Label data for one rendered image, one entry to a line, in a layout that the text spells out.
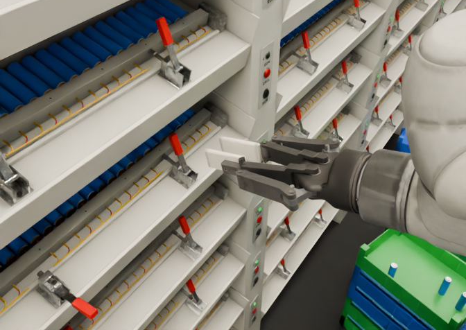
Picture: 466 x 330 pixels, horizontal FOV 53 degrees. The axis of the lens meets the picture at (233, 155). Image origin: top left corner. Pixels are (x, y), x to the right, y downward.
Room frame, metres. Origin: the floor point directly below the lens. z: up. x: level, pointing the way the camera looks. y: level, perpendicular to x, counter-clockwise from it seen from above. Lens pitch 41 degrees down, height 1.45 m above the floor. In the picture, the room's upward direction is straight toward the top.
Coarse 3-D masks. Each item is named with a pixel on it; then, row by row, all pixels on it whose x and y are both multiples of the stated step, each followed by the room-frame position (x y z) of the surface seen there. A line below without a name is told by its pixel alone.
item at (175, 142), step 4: (172, 136) 0.58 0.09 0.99; (176, 136) 0.58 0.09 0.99; (172, 140) 0.58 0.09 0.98; (176, 140) 0.58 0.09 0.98; (172, 144) 0.58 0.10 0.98; (176, 144) 0.58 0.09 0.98; (176, 148) 0.57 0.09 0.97; (180, 148) 0.58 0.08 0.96; (176, 152) 0.57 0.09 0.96; (180, 152) 0.57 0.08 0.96; (180, 156) 0.57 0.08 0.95; (180, 160) 0.57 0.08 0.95; (184, 160) 0.58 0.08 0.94; (180, 164) 0.57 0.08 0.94; (184, 164) 0.57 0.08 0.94; (180, 168) 0.57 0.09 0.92; (184, 168) 0.57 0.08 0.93; (188, 168) 0.57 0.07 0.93; (184, 172) 0.57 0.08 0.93
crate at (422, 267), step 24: (384, 240) 0.91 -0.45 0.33; (408, 240) 0.92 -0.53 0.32; (360, 264) 0.82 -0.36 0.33; (384, 264) 0.83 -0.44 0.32; (408, 264) 0.83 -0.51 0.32; (432, 264) 0.83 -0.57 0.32; (456, 264) 0.81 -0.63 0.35; (408, 288) 0.75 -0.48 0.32; (432, 288) 0.75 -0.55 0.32; (456, 288) 0.75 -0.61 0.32; (432, 312) 0.65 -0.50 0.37; (456, 312) 0.67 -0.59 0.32
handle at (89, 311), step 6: (54, 288) 0.34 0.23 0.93; (60, 288) 0.35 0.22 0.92; (60, 294) 0.34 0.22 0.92; (66, 294) 0.34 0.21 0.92; (72, 294) 0.34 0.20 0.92; (66, 300) 0.33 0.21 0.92; (72, 300) 0.33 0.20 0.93; (78, 300) 0.33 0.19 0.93; (84, 300) 0.33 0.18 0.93; (78, 306) 0.32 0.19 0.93; (84, 306) 0.32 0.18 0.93; (90, 306) 0.32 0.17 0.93; (84, 312) 0.31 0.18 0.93; (90, 312) 0.31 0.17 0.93; (96, 312) 0.31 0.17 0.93; (90, 318) 0.30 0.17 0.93
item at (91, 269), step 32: (224, 128) 0.70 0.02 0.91; (192, 160) 0.61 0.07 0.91; (128, 192) 0.53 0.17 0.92; (160, 192) 0.54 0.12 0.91; (192, 192) 0.55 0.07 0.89; (96, 224) 0.46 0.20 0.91; (128, 224) 0.47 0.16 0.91; (160, 224) 0.49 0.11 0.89; (96, 256) 0.41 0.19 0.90; (128, 256) 0.43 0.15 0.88; (96, 288) 0.38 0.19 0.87; (0, 320) 0.31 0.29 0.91; (32, 320) 0.32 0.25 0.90; (64, 320) 0.34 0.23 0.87
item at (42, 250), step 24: (192, 120) 0.68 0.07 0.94; (168, 144) 0.62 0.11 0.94; (192, 144) 0.64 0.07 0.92; (144, 168) 0.56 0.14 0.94; (120, 192) 0.51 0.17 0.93; (72, 216) 0.45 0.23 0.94; (96, 216) 0.47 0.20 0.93; (48, 240) 0.41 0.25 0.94; (24, 264) 0.37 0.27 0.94; (0, 288) 0.34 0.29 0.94; (0, 312) 0.32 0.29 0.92
